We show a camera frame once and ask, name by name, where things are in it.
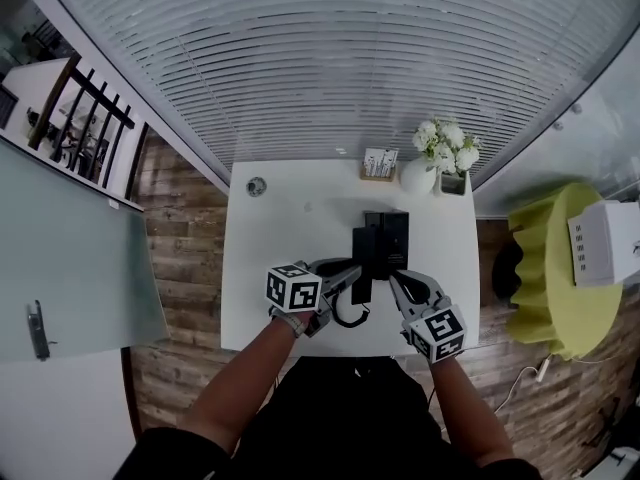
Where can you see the person's left forearm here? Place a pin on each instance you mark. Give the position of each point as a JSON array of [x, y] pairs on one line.
[[245, 383]]

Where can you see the black box device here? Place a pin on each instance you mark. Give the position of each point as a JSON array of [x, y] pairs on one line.
[[395, 243]]

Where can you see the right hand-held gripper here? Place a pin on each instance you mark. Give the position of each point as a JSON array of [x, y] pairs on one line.
[[437, 333]]

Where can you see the green round table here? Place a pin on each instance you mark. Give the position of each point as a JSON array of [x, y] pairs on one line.
[[540, 313]]

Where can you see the white flower bouquet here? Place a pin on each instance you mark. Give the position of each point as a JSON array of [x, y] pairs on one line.
[[450, 140]]

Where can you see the wooden card holder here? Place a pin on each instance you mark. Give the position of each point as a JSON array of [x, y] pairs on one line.
[[380, 165]]

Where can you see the white microwave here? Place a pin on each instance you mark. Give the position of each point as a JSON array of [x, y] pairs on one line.
[[610, 243]]

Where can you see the round metal glass fitting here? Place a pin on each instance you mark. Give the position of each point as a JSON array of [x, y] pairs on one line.
[[577, 109], [557, 125]]

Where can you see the white desk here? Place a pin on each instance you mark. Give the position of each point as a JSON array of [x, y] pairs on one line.
[[275, 238]]

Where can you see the white vase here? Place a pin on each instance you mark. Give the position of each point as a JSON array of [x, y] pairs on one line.
[[416, 178]]

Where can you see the black bag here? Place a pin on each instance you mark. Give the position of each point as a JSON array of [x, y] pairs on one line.
[[506, 270]]

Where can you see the small black object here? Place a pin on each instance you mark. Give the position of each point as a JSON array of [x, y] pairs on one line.
[[362, 253]]

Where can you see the grey pen holder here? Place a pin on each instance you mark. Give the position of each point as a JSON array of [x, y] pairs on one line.
[[454, 184]]

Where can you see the person's black clothing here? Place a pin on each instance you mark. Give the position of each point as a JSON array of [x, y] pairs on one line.
[[340, 428]]

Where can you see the white window blinds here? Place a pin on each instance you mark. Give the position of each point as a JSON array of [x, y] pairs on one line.
[[325, 58]]

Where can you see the white power strip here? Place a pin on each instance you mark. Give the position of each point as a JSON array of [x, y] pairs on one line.
[[544, 369]]

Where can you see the frosted glass door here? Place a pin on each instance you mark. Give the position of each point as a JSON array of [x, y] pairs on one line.
[[75, 258]]

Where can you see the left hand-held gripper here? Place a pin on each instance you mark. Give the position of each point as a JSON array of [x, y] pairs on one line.
[[292, 288]]

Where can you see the black railing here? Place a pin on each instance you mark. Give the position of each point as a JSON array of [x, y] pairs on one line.
[[95, 123]]

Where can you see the person's right forearm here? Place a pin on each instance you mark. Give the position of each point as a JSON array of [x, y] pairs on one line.
[[465, 408]]

